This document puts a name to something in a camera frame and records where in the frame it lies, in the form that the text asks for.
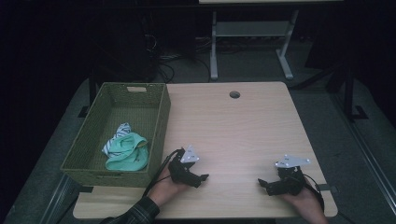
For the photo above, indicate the green woven basket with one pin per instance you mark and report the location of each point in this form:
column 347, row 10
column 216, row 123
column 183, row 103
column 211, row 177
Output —
column 93, row 149

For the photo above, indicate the dark metal stand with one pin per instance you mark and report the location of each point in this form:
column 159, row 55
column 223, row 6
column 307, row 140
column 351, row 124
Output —
column 351, row 93

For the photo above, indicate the mint green garment striped lining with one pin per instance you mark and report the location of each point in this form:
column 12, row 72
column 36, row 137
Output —
column 129, row 154

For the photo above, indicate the person's right hand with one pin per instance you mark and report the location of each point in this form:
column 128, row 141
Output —
column 306, row 202

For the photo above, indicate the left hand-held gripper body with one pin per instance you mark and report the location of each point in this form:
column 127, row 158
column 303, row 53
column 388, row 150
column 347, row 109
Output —
column 182, row 169

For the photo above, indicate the person's left hand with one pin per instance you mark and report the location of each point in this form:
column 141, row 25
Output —
column 163, row 191

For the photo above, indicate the grey tape strip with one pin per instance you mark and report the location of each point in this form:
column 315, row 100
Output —
column 325, row 187

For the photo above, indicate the white metal table frame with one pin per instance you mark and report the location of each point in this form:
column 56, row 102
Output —
column 250, row 29

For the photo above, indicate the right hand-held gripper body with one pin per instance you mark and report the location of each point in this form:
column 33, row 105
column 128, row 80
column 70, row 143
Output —
column 289, row 183

